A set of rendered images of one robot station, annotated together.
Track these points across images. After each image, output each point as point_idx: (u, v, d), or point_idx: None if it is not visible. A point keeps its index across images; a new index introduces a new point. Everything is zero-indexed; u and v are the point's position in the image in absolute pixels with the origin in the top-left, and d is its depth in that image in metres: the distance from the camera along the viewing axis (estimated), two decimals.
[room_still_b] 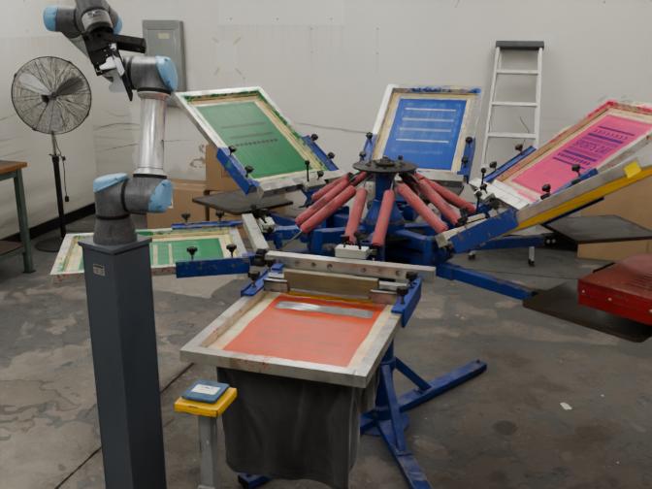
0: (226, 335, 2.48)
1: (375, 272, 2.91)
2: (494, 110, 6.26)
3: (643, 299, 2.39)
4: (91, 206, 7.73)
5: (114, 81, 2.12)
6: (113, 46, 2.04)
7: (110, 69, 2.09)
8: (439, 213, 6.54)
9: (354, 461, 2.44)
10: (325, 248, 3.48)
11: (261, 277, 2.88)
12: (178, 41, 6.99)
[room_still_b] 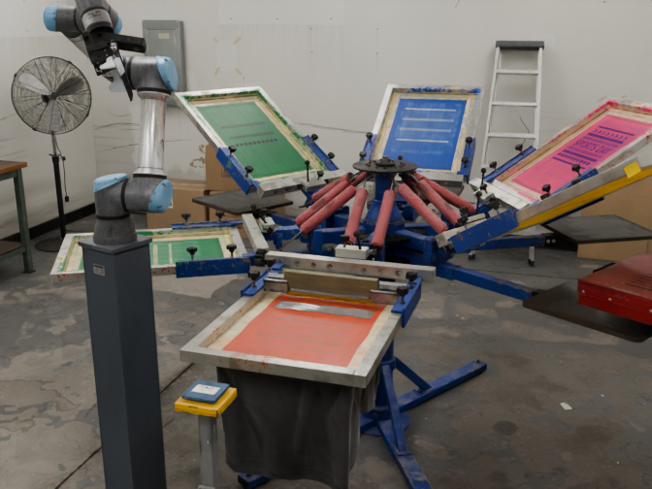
0: (226, 335, 2.48)
1: (375, 272, 2.91)
2: (494, 110, 6.26)
3: (643, 299, 2.39)
4: (91, 206, 7.73)
5: (114, 81, 2.12)
6: (113, 46, 2.04)
7: (110, 69, 2.10)
8: (439, 213, 6.54)
9: (354, 461, 2.44)
10: (325, 248, 3.48)
11: (261, 277, 2.88)
12: (178, 41, 6.99)
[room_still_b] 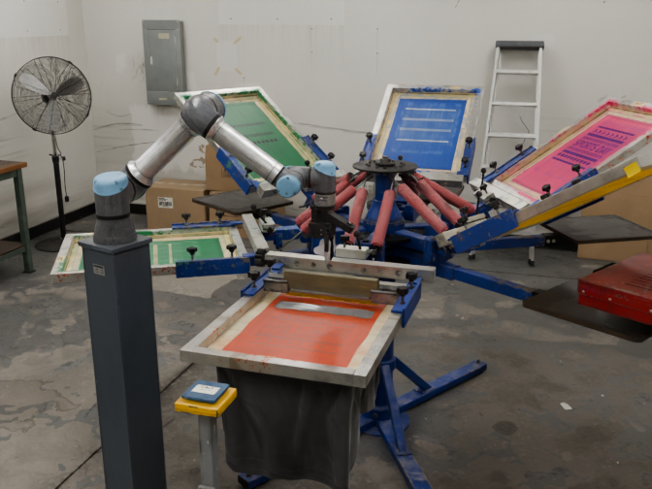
0: (226, 335, 2.48)
1: (375, 272, 2.91)
2: (494, 110, 6.26)
3: (643, 299, 2.39)
4: (91, 206, 7.73)
5: None
6: (326, 238, 2.64)
7: None
8: (439, 213, 6.54)
9: (354, 461, 2.44)
10: None
11: (261, 277, 2.88)
12: (178, 41, 6.99)
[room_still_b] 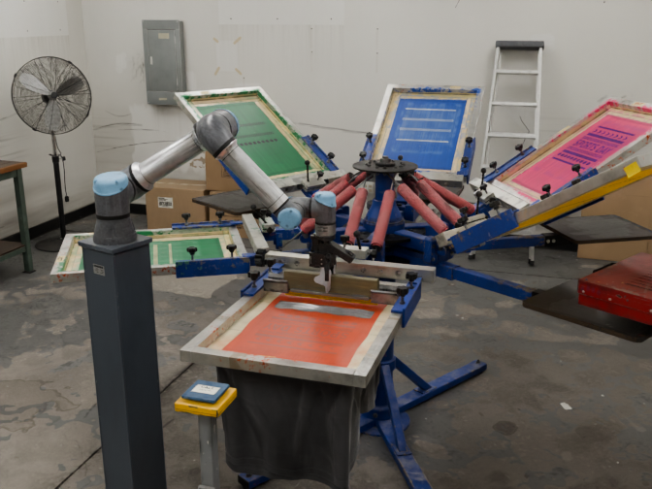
0: (226, 335, 2.48)
1: (375, 272, 2.91)
2: (494, 110, 6.26)
3: (643, 299, 2.39)
4: (91, 206, 7.73)
5: None
6: (326, 267, 2.68)
7: None
8: (439, 213, 6.54)
9: (354, 461, 2.44)
10: None
11: (261, 277, 2.88)
12: (178, 41, 6.99)
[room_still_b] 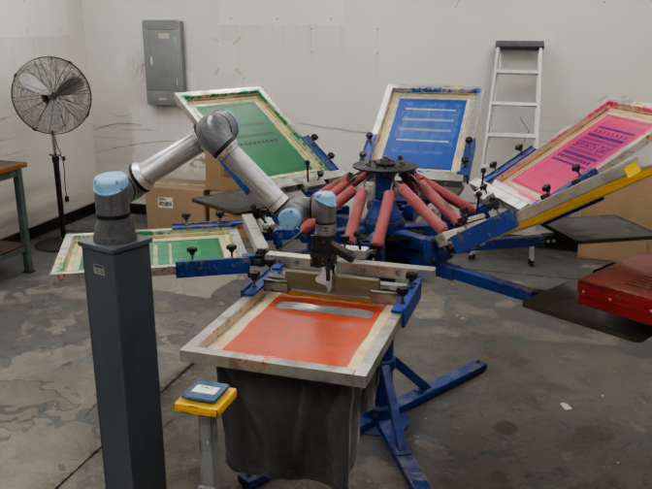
0: (226, 335, 2.48)
1: (375, 272, 2.91)
2: (494, 110, 6.26)
3: (643, 299, 2.39)
4: (91, 206, 7.73)
5: None
6: (327, 267, 2.68)
7: None
8: (439, 213, 6.54)
9: (354, 461, 2.44)
10: None
11: (261, 277, 2.88)
12: (178, 41, 6.99)
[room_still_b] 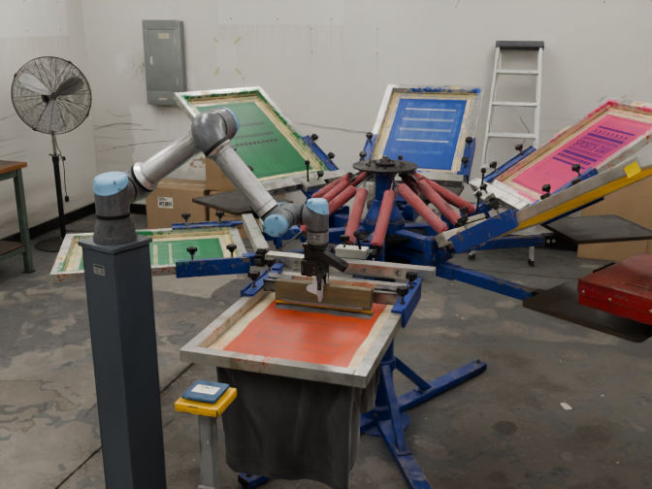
0: (226, 336, 2.48)
1: (375, 272, 2.91)
2: (494, 110, 6.26)
3: (643, 299, 2.39)
4: (91, 206, 7.73)
5: None
6: (318, 277, 2.61)
7: None
8: (439, 213, 6.54)
9: (354, 461, 2.44)
10: (325, 248, 3.48)
11: (261, 277, 2.88)
12: (178, 41, 6.99)
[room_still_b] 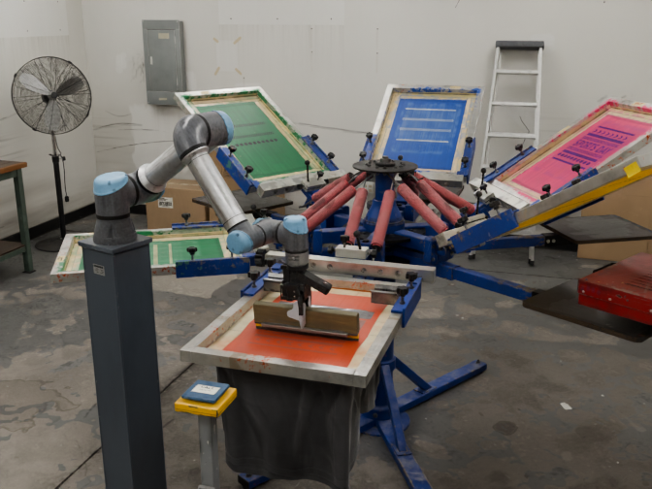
0: (226, 336, 2.48)
1: (375, 272, 2.91)
2: (494, 110, 6.26)
3: (643, 299, 2.39)
4: (91, 206, 7.73)
5: None
6: (300, 300, 2.39)
7: None
8: (439, 213, 6.54)
9: (354, 461, 2.44)
10: (325, 248, 3.48)
11: (261, 277, 2.88)
12: (178, 41, 6.99)
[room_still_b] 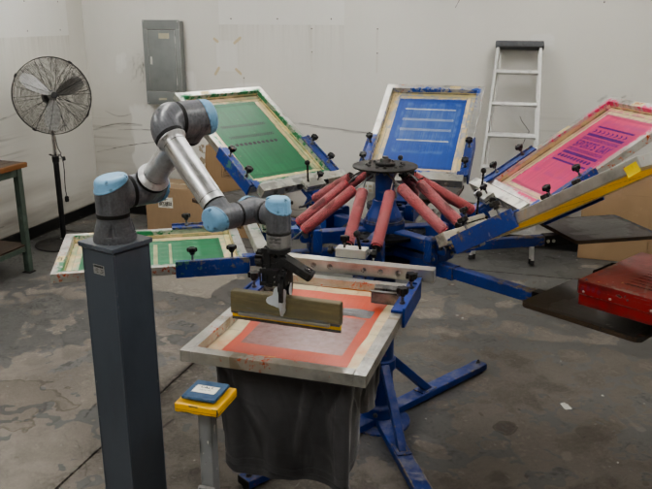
0: (226, 335, 2.48)
1: (375, 272, 2.91)
2: (494, 110, 6.26)
3: (643, 299, 2.39)
4: (91, 206, 7.73)
5: None
6: (279, 286, 2.24)
7: None
8: (439, 213, 6.54)
9: (354, 461, 2.44)
10: (325, 248, 3.48)
11: (261, 277, 2.88)
12: (178, 41, 6.99)
